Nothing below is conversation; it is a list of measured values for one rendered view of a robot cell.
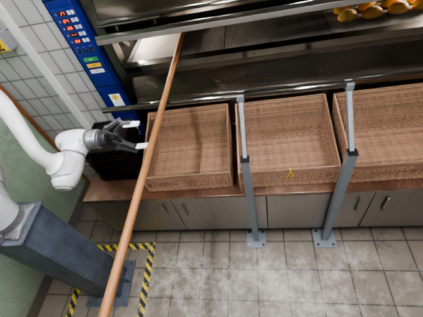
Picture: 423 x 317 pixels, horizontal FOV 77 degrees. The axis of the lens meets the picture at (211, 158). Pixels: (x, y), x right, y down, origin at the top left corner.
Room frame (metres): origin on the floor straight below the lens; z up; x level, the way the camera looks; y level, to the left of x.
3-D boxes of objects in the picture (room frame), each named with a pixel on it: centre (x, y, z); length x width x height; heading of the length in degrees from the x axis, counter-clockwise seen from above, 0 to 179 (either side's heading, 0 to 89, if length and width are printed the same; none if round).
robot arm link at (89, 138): (0.97, 0.48, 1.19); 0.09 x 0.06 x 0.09; 164
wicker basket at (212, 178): (1.22, 0.12, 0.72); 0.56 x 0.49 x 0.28; 75
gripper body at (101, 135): (0.95, 0.41, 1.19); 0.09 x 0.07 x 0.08; 74
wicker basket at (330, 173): (1.05, -0.45, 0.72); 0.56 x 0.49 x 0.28; 75
